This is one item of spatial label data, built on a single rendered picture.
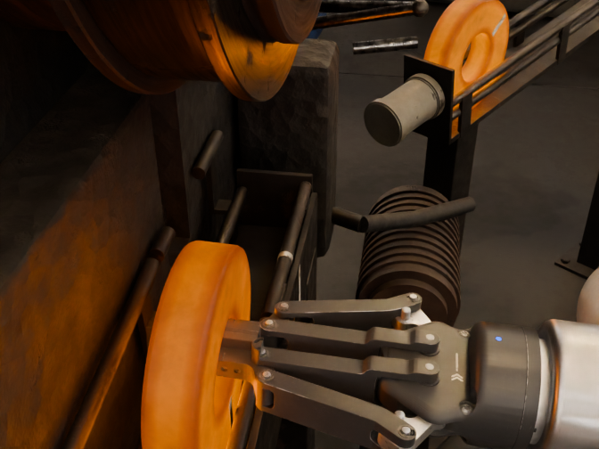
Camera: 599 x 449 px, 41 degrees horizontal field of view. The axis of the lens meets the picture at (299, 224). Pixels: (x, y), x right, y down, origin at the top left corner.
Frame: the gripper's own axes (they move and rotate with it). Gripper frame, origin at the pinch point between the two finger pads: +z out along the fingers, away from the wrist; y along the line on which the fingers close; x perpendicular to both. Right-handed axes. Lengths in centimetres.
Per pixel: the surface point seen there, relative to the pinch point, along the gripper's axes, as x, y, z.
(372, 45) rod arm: 11.0, 24.2, -7.7
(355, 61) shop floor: -78, 227, 5
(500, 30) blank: -3, 68, -23
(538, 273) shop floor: -75, 112, -47
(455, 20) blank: 1, 60, -16
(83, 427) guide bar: -1.9, -6.4, 5.7
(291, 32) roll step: 18.3, 6.8, -3.7
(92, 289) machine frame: 3.1, 0.1, 7.0
